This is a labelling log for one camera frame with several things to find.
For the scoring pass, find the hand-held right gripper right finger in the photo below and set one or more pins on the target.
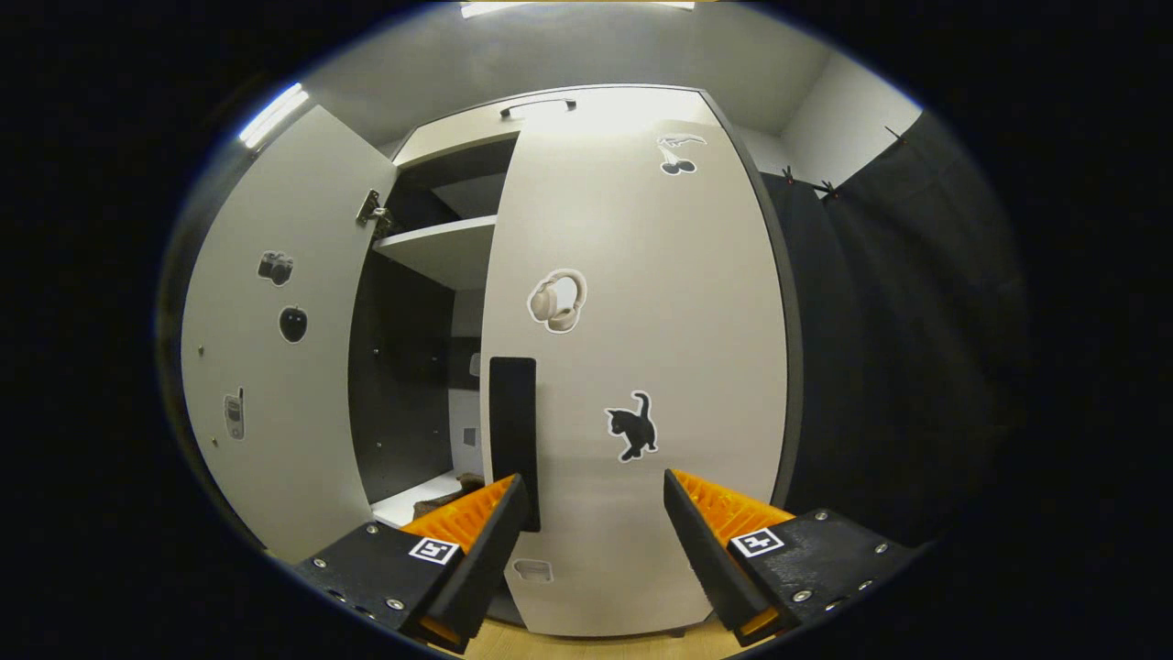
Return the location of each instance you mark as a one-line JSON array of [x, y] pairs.
[[701, 559]]

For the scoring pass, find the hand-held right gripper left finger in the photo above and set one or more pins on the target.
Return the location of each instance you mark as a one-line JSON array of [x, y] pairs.
[[486, 568]]

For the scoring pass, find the brown fuzzy shoe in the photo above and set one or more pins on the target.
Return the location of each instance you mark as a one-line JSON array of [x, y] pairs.
[[458, 483]]

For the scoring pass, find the white cabinet door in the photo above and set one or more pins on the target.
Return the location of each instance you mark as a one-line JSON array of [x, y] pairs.
[[641, 321], [293, 458]]

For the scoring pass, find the white shoe cabinet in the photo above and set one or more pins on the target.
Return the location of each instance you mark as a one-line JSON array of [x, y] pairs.
[[440, 247]]

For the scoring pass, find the white cabinet drawer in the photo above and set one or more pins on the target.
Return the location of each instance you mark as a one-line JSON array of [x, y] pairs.
[[623, 105]]

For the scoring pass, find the ceiling light panel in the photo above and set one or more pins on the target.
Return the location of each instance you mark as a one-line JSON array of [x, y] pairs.
[[577, 7], [273, 115]]

